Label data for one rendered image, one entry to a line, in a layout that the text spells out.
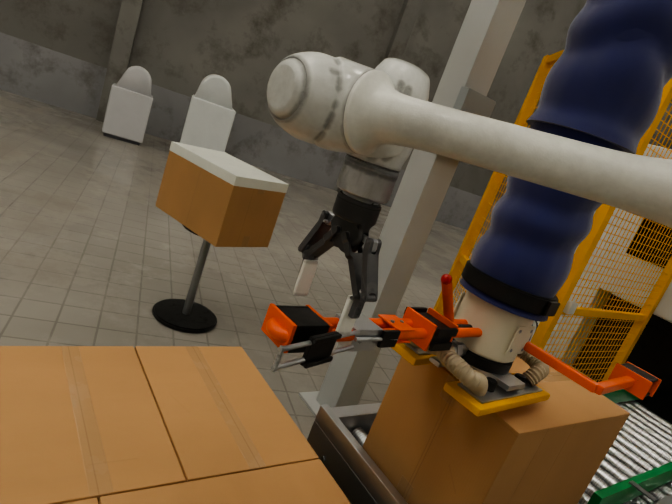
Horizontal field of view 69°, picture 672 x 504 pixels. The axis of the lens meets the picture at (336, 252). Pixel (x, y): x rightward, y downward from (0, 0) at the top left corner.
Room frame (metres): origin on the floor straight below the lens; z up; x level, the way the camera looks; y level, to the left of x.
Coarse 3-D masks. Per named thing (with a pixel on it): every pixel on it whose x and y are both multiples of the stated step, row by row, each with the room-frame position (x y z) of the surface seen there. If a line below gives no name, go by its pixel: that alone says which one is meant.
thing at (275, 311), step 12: (276, 312) 0.72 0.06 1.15; (288, 312) 0.73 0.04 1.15; (300, 312) 0.75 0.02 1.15; (312, 312) 0.77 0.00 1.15; (264, 324) 0.74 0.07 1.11; (288, 324) 0.70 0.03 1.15; (300, 324) 0.70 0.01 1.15; (312, 324) 0.72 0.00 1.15; (324, 324) 0.74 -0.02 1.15; (288, 336) 0.69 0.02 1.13; (300, 336) 0.70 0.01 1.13; (300, 348) 0.71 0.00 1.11
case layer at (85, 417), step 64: (0, 384) 1.07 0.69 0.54; (64, 384) 1.15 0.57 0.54; (128, 384) 1.25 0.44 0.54; (192, 384) 1.36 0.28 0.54; (256, 384) 1.48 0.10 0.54; (0, 448) 0.88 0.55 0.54; (64, 448) 0.94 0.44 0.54; (128, 448) 1.01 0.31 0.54; (192, 448) 1.09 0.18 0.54; (256, 448) 1.18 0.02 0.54
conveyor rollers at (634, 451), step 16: (640, 416) 2.49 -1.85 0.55; (656, 416) 2.58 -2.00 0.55; (352, 432) 1.43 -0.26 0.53; (624, 432) 2.20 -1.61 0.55; (640, 432) 2.30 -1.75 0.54; (656, 432) 2.34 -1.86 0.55; (624, 448) 2.03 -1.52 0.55; (640, 448) 2.13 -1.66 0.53; (656, 448) 2.16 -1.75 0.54; (608, 464) 1.82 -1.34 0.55; (624, 464) 1.87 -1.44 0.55; (640, 464) 1.96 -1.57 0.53; (656, 464) 2.00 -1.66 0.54; (592, 480) 1.68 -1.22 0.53; (608, 480) 1.72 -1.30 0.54; (640, 496) 1.70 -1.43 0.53; (656, 496) 1.74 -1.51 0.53
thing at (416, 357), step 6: (396, 348) 1.12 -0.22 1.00; (402, 348) 1.11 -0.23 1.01; (408, 348) 1.12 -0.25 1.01; (414, 348) 1.12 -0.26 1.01; (402, 354) 1.10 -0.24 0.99; (408, 354) 1.09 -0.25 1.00; (414, 354) 1.09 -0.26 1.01; (420, 354) 1.10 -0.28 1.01; (426, 354) 1.12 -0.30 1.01; (432, 354) 1.14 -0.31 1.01; (408, 360) 1.08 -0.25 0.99; (414, 360) 1.07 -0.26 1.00; (420, 360) 1.08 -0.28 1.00; (426, 360) 1.10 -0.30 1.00
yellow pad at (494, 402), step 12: (456, 384) 1.01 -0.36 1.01; (492, 384) 1.02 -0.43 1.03; (528, 384) 1.16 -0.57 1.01; (456, 396) 0.98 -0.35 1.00; (468, 396) 0.97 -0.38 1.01; (480, 396) 0.99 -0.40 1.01; (492, 396) 1.01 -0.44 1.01; (504, 396) 1.03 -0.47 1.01; (516, 396) 1.07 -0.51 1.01; (528, 396) 1.10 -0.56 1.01; (540, 396) 1.13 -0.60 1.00; (468, 408) 0.95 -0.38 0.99; (480, 408) 0.94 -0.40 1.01; (492, 408) 0.97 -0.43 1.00; (504, 408) 1.01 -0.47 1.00
